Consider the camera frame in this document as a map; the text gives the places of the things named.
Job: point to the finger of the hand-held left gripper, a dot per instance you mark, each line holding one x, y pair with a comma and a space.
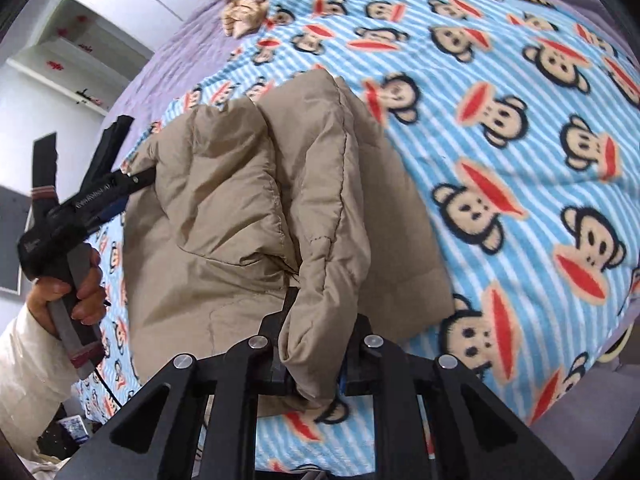
112, 210
142, 178

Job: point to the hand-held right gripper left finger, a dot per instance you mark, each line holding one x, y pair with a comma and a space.
270, 350

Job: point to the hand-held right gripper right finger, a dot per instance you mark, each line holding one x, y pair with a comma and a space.
356, 365

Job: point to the beige puffer jacket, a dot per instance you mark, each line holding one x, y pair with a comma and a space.
225, 185

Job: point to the person's left forearm white sleeve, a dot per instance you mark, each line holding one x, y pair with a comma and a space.
30, 375

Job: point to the person's left hand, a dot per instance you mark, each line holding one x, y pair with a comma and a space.
92, 285

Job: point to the black cloth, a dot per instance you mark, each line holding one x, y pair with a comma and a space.
109, 146

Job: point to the small black shelf item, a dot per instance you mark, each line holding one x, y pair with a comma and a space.
86, 95

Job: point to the blue and white box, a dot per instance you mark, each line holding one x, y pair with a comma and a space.
72, 427

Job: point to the cream curved object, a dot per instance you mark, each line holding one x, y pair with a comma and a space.
617, 347

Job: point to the blue striped monkey print blanket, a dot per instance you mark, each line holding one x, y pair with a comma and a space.
500, 60

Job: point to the wall-mounted flat screen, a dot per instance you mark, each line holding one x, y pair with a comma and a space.
10, 240

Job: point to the white wall shelf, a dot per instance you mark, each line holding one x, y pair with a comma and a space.
65, 70

